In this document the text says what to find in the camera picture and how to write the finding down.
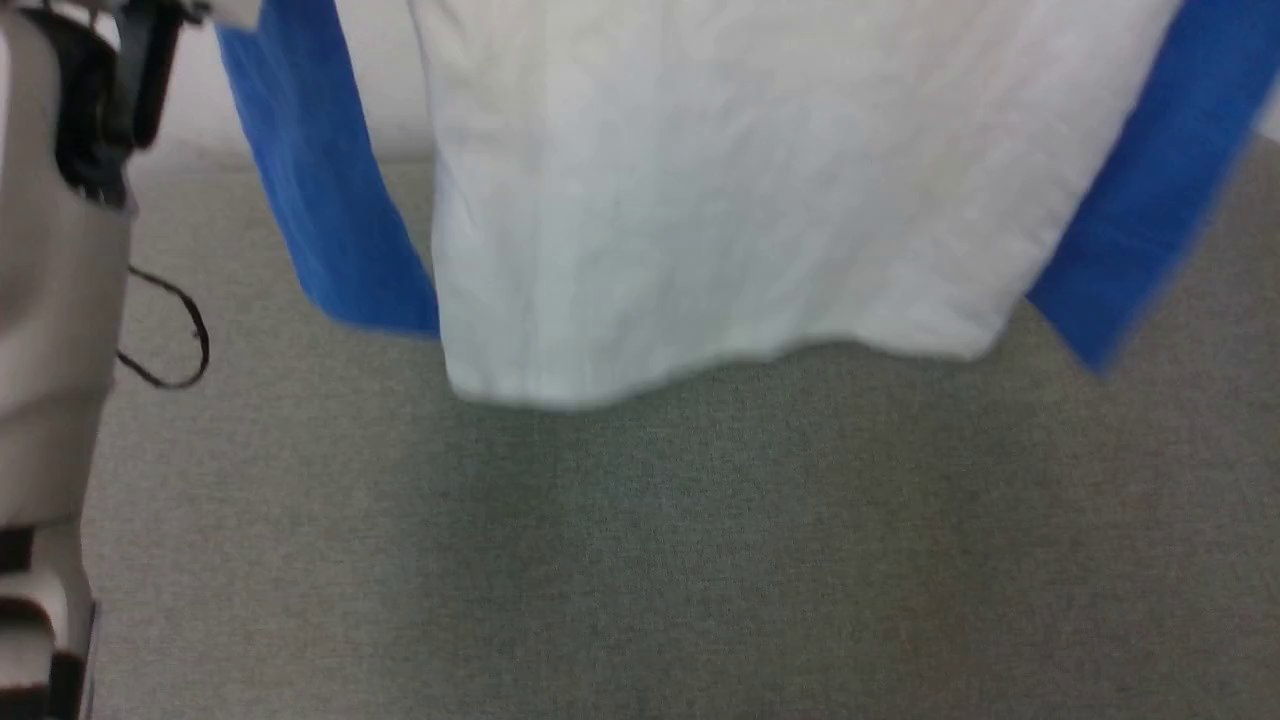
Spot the white shirt with blue sleeves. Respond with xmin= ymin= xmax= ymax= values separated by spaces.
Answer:
xmin=214 ymin=0 xmax=1280 ymax=413

